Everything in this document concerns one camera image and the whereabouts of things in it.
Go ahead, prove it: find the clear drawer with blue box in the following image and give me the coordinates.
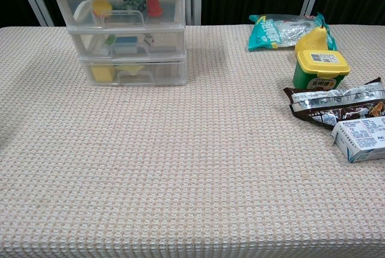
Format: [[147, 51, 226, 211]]
[[68, 27, 186, 60]]

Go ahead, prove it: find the clear drawer with yellow sponge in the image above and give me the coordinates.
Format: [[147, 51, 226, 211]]
[[79, 57, 186, 87]]

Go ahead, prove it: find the clear drawer with red cup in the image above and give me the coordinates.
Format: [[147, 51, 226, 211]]
[[57, 0, 185, 29]]

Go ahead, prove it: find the beige waffle tablecloth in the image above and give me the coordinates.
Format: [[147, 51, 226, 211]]
[[0, 24, 385, 258]]

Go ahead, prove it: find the yellow sponge block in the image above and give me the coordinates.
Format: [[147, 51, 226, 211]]
[[91, 64, 116, 83]]

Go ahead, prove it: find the teal snack bag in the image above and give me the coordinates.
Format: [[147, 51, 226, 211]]
[[248, 12, 337, 52]]

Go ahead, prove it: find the red cup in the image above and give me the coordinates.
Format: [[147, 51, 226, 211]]
[[146, 0, 164, 17]]

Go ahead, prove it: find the green circuit board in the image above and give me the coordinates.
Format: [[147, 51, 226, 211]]
[[115, 0, 148, 11]]

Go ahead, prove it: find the green jar with yellow lid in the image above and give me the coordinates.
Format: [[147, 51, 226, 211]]
[[292, 49, 351, 90]]

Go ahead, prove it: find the yellow cup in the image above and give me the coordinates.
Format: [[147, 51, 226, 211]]
[[91, 0, 114, 18]]

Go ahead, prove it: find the brown chocolate snack bag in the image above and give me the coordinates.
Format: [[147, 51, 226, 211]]
[[282, 77, 385, 129]]

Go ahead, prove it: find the white bowl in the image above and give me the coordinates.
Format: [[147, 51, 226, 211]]
[[73, 1, 94, 26]]

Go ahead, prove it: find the white blue carton box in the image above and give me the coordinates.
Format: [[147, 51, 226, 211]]
[[330, 115, 385, 164]]

